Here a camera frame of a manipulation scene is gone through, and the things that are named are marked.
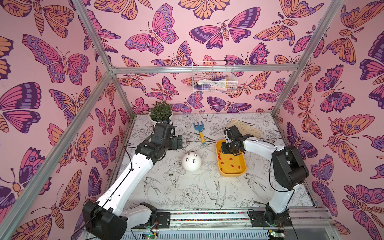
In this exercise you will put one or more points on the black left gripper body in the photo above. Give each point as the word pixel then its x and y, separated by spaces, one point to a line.
pixel 172 144

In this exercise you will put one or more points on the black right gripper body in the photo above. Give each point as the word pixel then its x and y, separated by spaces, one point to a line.
pixel 229 147

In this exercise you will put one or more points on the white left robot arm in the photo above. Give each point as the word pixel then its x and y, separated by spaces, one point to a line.
pixel 104 218

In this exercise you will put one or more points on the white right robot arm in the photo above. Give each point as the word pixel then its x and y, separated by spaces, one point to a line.
pixel 289 169

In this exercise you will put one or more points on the white dome with screws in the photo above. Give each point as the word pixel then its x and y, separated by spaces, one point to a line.
pixel 191 162

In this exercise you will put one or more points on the cream fabric work glove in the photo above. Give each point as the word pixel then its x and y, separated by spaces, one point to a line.
pixel 245 128

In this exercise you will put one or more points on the yellow plastic tray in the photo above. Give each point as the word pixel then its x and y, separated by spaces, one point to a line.
pixel 230 165

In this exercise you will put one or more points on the blue yellow garden rake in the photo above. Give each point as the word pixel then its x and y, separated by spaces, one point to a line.
pixel 199 126

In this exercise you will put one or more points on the green plant in white pot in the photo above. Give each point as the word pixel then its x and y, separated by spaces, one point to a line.
pixel 161 112

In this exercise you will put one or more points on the white wire wall basket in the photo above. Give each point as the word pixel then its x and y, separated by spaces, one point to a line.
pixel 214 79

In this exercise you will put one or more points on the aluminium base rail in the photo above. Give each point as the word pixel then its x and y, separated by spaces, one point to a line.
pixel 297 218

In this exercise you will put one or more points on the aluminium frame corner post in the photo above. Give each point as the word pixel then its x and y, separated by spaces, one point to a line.
pixel 88 24

